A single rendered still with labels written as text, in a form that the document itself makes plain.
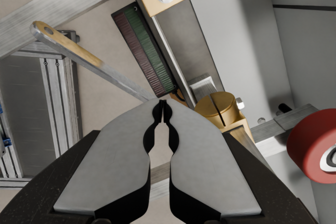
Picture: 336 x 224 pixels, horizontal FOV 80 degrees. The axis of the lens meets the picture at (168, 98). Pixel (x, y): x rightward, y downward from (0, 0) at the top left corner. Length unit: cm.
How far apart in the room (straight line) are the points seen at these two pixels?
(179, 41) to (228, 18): 14
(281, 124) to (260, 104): 27
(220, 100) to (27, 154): 115
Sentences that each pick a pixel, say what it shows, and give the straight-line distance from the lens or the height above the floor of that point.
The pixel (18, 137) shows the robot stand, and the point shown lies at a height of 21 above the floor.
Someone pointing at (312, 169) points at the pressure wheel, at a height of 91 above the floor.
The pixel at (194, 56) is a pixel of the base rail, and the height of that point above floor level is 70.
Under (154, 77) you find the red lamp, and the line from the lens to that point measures 38.
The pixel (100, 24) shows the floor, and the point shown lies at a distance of 109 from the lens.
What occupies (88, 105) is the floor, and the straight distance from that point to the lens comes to 125.
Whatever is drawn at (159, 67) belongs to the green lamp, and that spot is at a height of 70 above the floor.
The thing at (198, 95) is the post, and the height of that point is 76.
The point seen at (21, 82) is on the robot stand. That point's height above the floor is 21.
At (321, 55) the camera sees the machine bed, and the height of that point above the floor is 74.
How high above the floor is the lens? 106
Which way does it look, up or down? 64 degrees down
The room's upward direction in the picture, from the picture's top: 172 degrees clockwise
